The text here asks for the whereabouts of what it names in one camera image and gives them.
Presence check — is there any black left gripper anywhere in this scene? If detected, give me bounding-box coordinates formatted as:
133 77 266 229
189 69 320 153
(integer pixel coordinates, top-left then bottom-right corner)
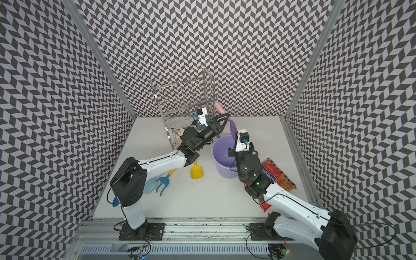
194 113 229 151

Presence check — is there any purple plastic bucket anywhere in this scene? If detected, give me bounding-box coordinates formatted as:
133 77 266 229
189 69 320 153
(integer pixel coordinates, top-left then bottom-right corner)
211 134 238 179

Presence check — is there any purple trowel pink handle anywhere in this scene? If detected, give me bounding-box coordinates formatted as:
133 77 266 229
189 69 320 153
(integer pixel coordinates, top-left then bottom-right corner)
213 102 238 141

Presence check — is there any yellow plastic scoop shovel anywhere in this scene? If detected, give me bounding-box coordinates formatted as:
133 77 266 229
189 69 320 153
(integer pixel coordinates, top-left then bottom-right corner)
190 161 203 179

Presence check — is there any blue hand rake yellow handle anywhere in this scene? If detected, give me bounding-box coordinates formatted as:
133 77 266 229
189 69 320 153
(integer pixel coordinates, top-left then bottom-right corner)
156 169 176 197

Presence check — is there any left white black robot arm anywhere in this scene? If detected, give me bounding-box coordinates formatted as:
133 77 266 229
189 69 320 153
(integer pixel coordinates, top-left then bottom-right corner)
110 113 230 230

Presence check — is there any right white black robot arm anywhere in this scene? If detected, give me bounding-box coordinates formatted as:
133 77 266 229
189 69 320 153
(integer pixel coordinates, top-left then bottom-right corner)
228 147 358 260

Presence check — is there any red cookie snack bag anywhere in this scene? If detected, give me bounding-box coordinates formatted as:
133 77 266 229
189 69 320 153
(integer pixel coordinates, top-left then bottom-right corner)
258 158 297 212

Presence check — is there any light teal plastic trowel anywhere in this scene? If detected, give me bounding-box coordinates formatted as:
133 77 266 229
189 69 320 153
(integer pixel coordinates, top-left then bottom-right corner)
143 177 158 194

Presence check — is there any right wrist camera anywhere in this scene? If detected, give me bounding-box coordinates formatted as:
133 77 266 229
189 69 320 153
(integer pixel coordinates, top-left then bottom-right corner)
235 130 250 152

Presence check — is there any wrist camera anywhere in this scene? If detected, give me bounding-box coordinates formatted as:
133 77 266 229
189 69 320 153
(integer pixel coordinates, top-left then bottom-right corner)
235 130 250 152
194 107 208 130

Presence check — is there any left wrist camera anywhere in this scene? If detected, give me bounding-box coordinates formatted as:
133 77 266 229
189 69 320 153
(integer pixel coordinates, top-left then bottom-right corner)
194 107 208 130

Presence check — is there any silver wire dish rack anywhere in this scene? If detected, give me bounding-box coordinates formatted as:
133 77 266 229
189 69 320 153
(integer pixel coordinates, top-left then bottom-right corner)
149 68 218 149

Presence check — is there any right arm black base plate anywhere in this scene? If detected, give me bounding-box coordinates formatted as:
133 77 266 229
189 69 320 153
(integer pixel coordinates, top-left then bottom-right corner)
246 223 284 241

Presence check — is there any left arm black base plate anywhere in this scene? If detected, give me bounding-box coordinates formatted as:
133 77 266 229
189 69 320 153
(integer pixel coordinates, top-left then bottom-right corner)
119 222 166 242

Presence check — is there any dark blue trowel wooden handle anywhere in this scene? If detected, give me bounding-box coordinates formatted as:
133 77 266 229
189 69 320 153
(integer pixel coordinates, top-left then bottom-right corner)
112 197 120 207

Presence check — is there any aluminium front rail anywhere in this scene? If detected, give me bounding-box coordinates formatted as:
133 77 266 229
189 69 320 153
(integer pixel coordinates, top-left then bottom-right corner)
70 216 266 245

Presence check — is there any right aluminium corner post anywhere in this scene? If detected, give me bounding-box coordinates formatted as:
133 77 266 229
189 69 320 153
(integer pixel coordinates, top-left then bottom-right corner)
283 0 346 120

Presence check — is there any aluminium corner post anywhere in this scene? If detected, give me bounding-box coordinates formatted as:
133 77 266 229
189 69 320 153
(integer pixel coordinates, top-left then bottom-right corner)
283 0 346 120
61 0 137 120

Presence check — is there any left aluminium corner post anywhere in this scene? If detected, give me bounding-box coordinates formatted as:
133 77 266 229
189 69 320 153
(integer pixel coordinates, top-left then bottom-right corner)
61 0 137 120

